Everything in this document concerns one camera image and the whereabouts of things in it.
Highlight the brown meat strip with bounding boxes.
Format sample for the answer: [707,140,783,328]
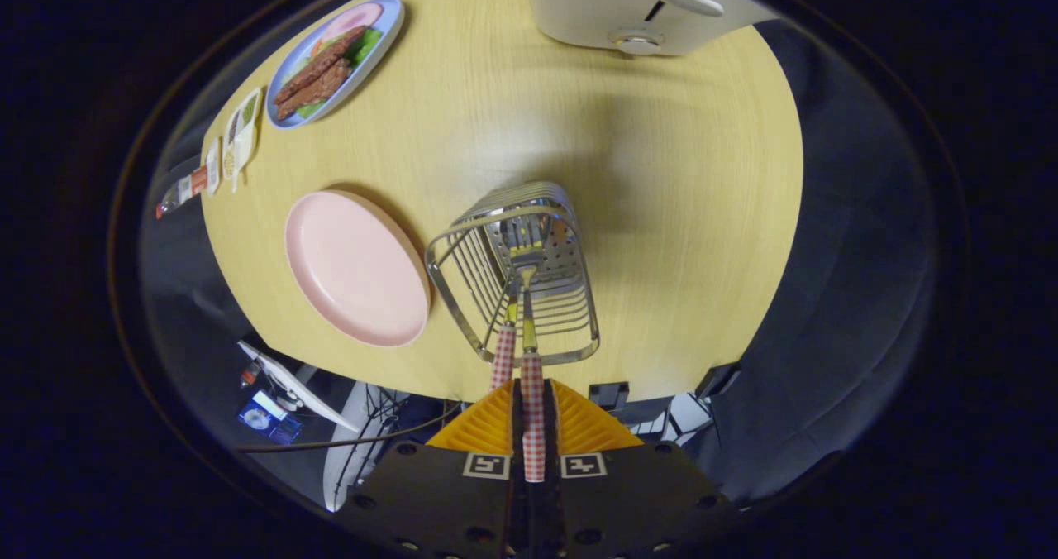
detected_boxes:
[275,57,352,122]
[273,26,369,105]

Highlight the black table bracket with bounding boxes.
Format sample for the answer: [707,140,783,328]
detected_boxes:
[589,381,631,413]
[694,363,742,400]

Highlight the metal wire basket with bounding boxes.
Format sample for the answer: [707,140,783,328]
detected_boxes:
[424,181,601,366]

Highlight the pink round plate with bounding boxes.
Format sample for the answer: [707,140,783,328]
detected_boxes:
[284,190,431,348]

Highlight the white square coaster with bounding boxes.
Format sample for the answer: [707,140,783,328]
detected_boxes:
[204,136,224,198]

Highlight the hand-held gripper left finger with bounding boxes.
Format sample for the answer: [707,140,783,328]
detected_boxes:
[335,379,530,559]

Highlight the green lettuce leaf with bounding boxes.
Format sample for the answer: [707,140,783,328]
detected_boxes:
[293,28,384,120]

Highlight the blue patterned box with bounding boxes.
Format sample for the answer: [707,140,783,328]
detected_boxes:
[238,389,303,446]

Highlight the clear plastic water bottle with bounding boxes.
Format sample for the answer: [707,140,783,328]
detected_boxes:
[155,165,209,220]

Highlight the blue oval plate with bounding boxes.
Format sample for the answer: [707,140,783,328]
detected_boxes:
[265,0,405,130]

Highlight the red checked handle spoon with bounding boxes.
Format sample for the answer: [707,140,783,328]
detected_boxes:
[489,270,523,393]

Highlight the white flat board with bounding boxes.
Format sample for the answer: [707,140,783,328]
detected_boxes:
[237,340,360,433]

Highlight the red checked handle fork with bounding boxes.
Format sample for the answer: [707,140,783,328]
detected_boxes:
[508,249,548,484]

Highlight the black cable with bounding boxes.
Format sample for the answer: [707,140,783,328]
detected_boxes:
[236,406,460,454]

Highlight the white divided seed dish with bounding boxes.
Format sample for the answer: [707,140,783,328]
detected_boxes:
[222,88,264,194]

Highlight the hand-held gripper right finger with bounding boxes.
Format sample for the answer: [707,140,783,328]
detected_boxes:
[544,379,736,559]

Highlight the white plastic casing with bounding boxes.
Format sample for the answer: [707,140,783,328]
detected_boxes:
[322,381,398,512]

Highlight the white toaster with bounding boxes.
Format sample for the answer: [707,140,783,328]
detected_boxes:
[521,0,778,57]

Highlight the pink ham slice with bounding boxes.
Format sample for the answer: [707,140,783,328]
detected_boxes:
[318,2,385,43]

